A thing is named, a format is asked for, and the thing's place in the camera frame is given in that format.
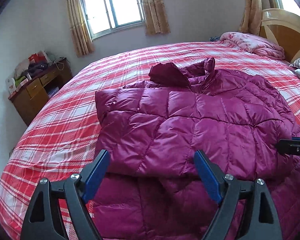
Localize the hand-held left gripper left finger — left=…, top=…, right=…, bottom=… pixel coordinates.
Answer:
left=19, top=149, right=110, bottom=240

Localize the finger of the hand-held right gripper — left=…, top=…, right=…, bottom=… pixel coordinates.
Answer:
left=275, top=136, right=300, bottom=161

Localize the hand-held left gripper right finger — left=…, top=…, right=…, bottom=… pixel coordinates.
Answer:
left=194, top=150, right=283, bottom=240

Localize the magenta quilted puffer jacket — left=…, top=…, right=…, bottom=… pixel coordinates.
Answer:
left=91, top=57, right=300, bottom=240

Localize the bed with red plaid sheet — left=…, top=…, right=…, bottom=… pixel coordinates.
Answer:
left=0, top=40, right=300, bottom=240

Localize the brown wooden desk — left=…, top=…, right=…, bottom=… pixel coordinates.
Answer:
left=8, top=57, right=73, bottom=127

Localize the pink floral folded quilt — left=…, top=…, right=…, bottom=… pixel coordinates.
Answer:
left=219, top=32, right=285, bottom=60

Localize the cream and wood headboard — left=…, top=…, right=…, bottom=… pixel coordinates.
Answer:
left=259, top=8, right=300, bottom=64

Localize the dark purple cloth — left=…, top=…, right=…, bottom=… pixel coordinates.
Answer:
left=27, top=62, right=49, bottom=77

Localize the white plastic bag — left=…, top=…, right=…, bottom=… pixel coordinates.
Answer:
left=14, top=59, right=32, bottom=78

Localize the red and white bag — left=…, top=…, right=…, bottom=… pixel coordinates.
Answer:
left=28, top=51, right=50, bottom=64

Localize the beige curtain beside headboard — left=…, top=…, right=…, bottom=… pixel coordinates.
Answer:
left=237, top=0, right=263, bottom=34

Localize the long beige floral curtain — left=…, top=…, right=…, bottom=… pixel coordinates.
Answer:
left=64, top=0, right=95, bottom=58

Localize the large sliding window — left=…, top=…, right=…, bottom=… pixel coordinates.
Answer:
left=76, top=0, right=147, bottom=39

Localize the short beige floral curtain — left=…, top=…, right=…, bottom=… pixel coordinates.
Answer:
left=139, top=0, right=171, bottom=36

